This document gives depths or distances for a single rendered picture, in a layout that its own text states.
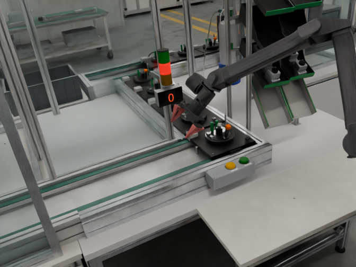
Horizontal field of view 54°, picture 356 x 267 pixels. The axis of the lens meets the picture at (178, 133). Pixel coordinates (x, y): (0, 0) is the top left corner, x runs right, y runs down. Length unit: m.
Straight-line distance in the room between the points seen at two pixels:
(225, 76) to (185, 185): 0.48
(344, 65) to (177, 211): 0.81
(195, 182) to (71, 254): 0.55
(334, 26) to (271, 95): 0.67
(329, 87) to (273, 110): 1.15
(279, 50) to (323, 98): 1.64
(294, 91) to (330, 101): 1.08
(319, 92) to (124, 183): 1.74
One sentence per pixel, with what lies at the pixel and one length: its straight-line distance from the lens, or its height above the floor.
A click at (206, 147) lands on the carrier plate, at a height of 0.97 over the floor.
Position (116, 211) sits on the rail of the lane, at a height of 0.93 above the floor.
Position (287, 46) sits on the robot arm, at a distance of 1.24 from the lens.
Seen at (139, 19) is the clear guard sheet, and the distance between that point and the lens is 1.49.
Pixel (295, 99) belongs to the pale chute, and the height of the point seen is 1.06.
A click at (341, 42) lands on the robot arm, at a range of 1.20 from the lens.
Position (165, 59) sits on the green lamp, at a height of 1.38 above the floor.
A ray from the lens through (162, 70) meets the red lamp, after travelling 1.52.
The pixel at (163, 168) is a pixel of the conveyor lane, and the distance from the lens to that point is 1.59.
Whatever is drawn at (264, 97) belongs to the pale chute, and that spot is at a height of 1.10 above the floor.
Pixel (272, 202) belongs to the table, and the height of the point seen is 0.86.
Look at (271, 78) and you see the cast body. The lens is 1.63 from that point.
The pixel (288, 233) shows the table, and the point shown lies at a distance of 1.36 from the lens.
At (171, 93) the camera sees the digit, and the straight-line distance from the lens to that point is 1.56.
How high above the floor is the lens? 1.82
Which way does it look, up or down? 29 degrees down
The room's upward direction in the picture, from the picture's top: 6 degrees counter-clockwise
